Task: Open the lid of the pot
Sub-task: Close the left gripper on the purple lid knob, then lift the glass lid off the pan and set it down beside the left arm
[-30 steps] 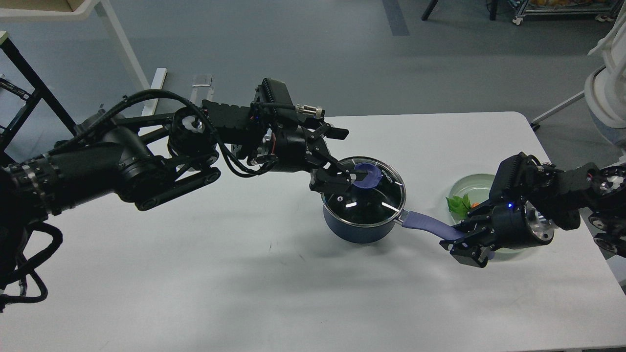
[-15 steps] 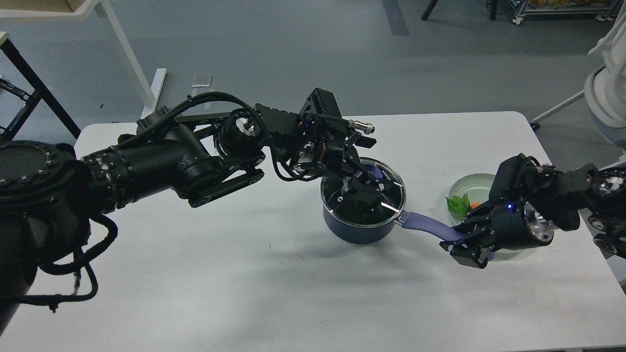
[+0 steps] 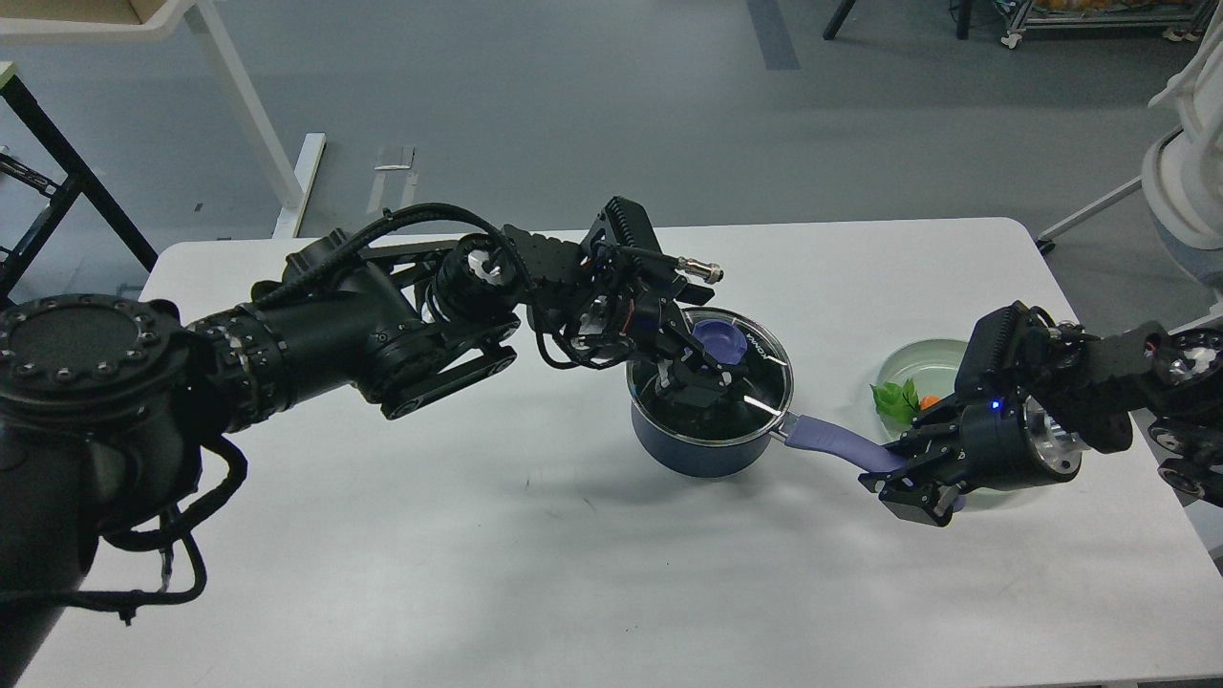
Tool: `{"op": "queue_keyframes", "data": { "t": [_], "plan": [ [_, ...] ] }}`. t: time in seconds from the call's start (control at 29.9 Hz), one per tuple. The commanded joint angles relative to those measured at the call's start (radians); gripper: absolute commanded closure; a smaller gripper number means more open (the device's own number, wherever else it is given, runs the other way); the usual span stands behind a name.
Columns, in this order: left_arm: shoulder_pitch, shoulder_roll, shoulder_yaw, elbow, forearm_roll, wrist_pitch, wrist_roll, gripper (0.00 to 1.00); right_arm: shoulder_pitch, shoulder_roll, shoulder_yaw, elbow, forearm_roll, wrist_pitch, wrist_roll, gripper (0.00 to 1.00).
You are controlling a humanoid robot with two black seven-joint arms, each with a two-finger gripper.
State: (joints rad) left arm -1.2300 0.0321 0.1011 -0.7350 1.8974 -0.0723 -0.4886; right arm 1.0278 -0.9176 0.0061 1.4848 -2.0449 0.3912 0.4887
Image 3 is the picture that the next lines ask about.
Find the black metal rack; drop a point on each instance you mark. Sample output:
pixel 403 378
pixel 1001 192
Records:
pixel 80 182

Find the wheeled metal cart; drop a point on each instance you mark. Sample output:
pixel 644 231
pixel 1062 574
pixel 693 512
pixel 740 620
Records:
pixel 1177 19

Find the orange toy carrot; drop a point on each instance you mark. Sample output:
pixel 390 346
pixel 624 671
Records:
pixel 900 402

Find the blue saucepan with purple handle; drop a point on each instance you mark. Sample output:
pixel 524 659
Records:
pixel 796 431

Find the white office chair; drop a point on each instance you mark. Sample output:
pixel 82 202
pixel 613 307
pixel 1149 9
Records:
pixel 1181 178

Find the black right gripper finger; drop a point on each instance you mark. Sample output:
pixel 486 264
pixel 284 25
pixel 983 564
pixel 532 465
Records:
pixel 931 446
pixel 921 501

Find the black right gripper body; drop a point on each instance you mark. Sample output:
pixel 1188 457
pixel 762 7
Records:
pixel 1012 445

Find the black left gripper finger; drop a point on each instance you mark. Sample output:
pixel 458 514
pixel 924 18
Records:
pixel 726 347
pixel 677 383

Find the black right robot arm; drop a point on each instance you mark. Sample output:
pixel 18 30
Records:
pixel 1033 394

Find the pale green plate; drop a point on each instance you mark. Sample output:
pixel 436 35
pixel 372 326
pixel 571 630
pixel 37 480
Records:
pixel 933 364

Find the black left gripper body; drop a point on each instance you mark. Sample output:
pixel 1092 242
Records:
pixel 642 322

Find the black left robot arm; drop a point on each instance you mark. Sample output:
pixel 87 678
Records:
pixel 117 417

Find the glass lid with purple knob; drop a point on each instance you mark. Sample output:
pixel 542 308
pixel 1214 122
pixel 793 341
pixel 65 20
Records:
pixel 761 391

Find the white desk frame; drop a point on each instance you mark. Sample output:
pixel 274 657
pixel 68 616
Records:
pixel 177 57

